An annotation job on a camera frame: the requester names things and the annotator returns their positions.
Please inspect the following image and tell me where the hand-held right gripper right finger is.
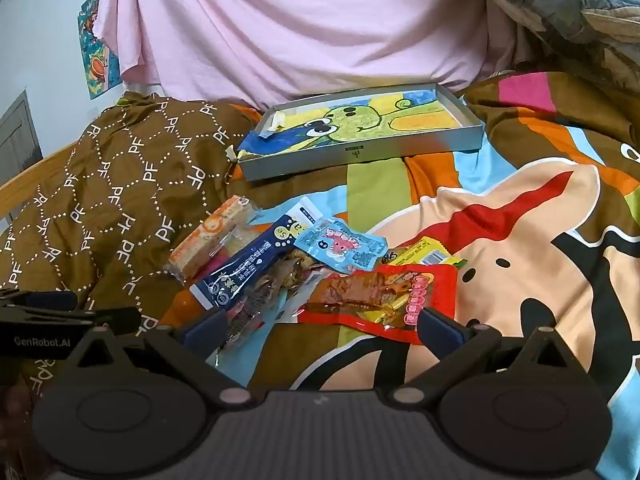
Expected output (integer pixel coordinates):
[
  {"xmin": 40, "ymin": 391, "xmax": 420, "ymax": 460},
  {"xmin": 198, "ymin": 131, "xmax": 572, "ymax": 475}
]
[{"xmin": 390, "ymin": 306, "xmax": 585, "ymax": 406}]

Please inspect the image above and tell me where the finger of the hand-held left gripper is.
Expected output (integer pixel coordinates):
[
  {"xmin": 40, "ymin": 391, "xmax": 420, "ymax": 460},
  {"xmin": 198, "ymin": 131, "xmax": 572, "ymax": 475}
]
[
  {"xmin": 30, "ymin": 306, "xmax": 143, "ymax": 336},
  {"xmin": 0, "ymin": 290, "xmax": 79, "ymax": 312}
]

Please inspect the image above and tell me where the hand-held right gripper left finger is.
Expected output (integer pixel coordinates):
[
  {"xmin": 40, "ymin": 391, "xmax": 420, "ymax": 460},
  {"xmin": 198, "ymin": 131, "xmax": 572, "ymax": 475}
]
[{"xmin": 62, "ymin": 306, "xmax": 258, "ymax": 406}]

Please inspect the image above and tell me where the red white snack packet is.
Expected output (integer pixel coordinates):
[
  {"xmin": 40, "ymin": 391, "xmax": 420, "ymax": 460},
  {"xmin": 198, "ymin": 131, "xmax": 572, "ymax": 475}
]
[{"xmin": 215, "ymin": 300, "xmax": 268, "ymax": 361}]

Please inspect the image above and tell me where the dark blue snack packet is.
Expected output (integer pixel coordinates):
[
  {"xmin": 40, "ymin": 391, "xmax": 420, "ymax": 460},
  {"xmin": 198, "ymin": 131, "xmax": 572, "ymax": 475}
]
[{"xmin": 190, "ymin": 199, "xmax": 326, "ymax": 311}]

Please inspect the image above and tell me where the yellow snack packet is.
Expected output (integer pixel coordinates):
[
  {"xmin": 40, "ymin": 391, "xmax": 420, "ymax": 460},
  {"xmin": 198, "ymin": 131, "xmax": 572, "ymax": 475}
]
[{"xmin": 387, "ymin": 236, "xmax": 468, "ymax": 268}]

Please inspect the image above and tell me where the orange white cracker packet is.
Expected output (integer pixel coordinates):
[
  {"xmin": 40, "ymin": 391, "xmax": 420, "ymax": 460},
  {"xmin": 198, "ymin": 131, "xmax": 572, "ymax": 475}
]
[{"xmin": 167, "ymin": 196, "xmax": 263, "ymax": 281}]

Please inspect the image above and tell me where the clear packet of brown snack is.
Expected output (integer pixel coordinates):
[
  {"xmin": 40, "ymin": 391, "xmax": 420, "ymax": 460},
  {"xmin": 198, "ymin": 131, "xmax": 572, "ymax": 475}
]
[{"xmin": 260, "ymin": 255, "xmax": 326, "ymax": 306}]

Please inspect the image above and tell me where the light blue snack packet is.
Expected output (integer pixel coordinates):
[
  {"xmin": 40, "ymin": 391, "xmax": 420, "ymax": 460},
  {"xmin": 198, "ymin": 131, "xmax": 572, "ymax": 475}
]
[{"xmin": 294, "ymin": 217, "xmax": 390, "ymax": 276}]

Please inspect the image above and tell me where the grey box with cartoon drawing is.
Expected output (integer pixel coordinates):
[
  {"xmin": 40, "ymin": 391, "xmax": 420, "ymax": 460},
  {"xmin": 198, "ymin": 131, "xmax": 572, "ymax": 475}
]
[{"xmin": 236, "ymin": 82, "xmax": 487, "ymax": 182}]

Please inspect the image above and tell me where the colourful printed blanket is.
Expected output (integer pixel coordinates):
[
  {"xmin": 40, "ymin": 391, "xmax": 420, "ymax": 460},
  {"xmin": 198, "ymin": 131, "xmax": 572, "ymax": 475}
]
[{"xmin": 160, "ymin": 67, "xmax": 640, "ymax": 480}]

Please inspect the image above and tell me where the brown patterned blanket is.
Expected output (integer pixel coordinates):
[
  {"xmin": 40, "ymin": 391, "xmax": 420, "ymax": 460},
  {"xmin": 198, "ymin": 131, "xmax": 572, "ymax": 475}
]
[{"xmin": 0, "ymin": 91, "xmax": 266, "ymax": 401}]

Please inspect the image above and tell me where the grey door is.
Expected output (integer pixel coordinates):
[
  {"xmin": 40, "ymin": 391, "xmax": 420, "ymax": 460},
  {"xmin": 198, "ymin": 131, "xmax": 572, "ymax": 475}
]
[{"xmin": 0, "ymin": 90, "xmax": 41, "ymax": 186}]

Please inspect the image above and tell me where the pink sheet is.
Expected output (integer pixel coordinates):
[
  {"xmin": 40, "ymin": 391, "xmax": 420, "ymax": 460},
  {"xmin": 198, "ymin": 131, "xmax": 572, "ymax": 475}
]
[{"xmin": 97, "ymin": 0, "xmax": 521, "ymax": 111}]

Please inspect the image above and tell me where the plastic bag of clothes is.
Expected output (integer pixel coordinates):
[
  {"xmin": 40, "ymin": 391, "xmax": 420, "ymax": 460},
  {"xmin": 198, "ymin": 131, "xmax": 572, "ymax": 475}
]
[{"xmin": 445, "ymin": 0, "xmax": 640, "ymax": 91}]

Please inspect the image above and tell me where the wooden bed frame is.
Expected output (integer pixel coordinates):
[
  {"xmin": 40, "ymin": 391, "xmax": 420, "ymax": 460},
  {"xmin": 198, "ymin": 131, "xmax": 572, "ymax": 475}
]
[{"xmin": 0, "ymin": 145, "xmax": 76, "ymax": 221}]

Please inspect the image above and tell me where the wall poster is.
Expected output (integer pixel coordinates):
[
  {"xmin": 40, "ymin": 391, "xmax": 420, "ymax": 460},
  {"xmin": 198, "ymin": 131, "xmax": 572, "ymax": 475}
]
[{"xmin": 76, "ymin": 0, "xmax": 122, "ymax": 101}]

